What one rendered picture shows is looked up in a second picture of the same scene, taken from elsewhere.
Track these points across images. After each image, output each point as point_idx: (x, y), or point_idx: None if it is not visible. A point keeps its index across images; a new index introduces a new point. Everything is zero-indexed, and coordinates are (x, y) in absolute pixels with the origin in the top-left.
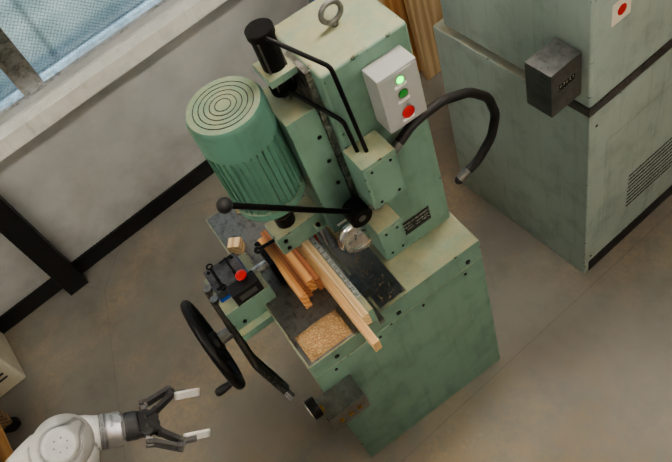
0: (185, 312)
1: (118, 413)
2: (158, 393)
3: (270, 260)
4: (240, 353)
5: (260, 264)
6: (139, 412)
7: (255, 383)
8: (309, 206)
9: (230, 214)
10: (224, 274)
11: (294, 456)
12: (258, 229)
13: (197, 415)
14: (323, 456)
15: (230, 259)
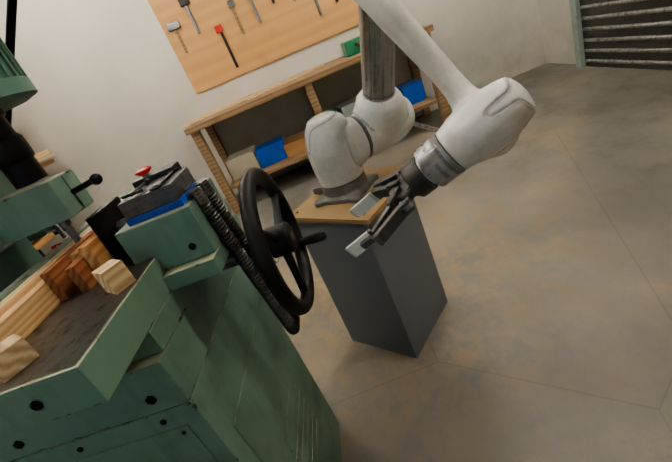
0: (244, 181)
1: (417, 158)
2: (385, 221)
3: (109, 200)
4: None
5: (124, 218)
6: (406, 189)
7: None
8: (1, 198)
9: (46, 358)
10: (156, 183)
11: (415, 457)
12: (69, 311)
13: None
14: (383, 443)
15: (130, 197)
